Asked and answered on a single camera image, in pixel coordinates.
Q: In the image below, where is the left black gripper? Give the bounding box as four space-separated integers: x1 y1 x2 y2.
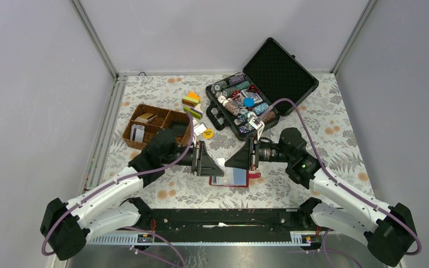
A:
162 141 225 176

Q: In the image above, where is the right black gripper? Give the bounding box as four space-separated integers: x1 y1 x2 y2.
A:
225 134 293 171

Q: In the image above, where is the single white card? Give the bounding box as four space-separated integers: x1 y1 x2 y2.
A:
216 158 226 169

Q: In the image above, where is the red card holder wallet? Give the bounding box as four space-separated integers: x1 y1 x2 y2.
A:
209 167 261 188

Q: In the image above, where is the black VIP card stack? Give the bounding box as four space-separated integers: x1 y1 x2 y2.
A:
169 121 189 137

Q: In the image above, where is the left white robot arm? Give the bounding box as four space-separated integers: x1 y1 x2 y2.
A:
40 128 224 261

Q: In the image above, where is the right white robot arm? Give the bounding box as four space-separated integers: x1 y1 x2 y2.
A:
225 127 417 266

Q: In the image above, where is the playing card deck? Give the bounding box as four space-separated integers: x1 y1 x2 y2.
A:
241 89 263 106

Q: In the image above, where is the white card stack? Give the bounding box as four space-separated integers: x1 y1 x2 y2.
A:
130 124 145 142

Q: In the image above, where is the gold card stack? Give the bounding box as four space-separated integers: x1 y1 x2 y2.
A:
135 113 157 123

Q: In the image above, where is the yellow big blind button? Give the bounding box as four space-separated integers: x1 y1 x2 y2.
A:
202 128 214 139

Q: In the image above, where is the blue dealer chip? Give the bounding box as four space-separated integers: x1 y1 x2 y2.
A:
243 98 255 108

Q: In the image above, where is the green purple toy block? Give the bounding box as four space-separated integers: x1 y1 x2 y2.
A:
183 104 203 119

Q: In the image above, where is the orange brown toy block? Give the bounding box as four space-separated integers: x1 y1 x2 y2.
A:
182 92 201 107

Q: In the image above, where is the brown wicker basket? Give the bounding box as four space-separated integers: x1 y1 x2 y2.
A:
121 104 190 150

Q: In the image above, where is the black poker chip case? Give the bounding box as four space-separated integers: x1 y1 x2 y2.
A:
206 37 319 141

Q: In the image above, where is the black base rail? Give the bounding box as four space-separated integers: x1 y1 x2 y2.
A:
134 208 326 245

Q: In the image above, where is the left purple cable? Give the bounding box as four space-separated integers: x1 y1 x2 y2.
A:
41 111 195 268

